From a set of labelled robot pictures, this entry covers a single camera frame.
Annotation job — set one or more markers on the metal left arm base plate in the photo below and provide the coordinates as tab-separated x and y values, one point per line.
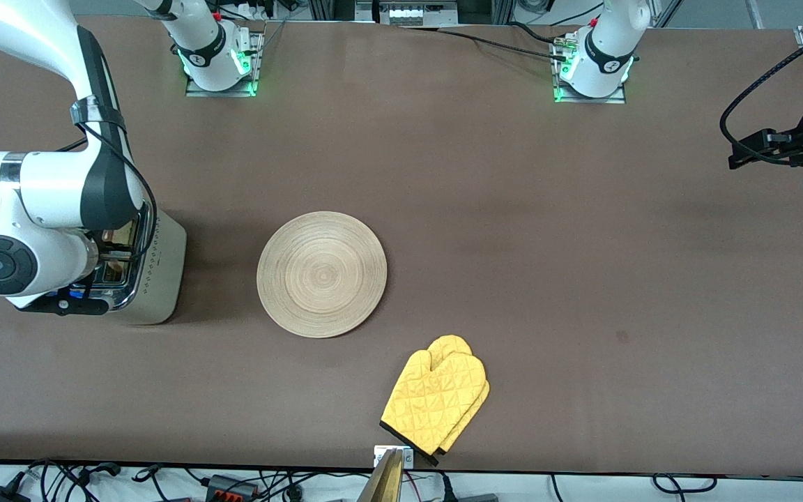
621	94

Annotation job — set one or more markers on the white power strip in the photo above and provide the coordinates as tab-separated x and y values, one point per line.
412	14

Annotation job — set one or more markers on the black red connector block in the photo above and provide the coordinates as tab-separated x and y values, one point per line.
231	487

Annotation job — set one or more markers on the small metal camera bracket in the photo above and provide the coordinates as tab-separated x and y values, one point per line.
407	457

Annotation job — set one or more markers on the yellow quilted oven mitt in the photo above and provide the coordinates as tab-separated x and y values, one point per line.
429	401
452	344

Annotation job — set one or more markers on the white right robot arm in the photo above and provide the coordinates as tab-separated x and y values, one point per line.
46	188

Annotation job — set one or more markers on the tan pointed bar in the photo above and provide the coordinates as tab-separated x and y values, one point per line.
384	481

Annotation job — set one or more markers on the black plug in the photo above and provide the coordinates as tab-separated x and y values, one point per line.
471	496

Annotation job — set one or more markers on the round wooden plate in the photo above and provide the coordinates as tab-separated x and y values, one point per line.
322	275

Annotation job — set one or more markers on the black power adapter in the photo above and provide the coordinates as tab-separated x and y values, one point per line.
1	496

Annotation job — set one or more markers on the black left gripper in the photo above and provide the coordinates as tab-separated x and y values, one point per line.
794	144

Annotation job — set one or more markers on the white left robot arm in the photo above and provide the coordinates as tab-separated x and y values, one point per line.
607	49

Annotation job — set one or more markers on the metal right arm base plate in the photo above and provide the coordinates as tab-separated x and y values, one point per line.
256	66

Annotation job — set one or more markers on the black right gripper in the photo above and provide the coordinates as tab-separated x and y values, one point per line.
98	240

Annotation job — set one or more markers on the silver two-slot toaster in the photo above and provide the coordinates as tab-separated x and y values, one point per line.
164	272

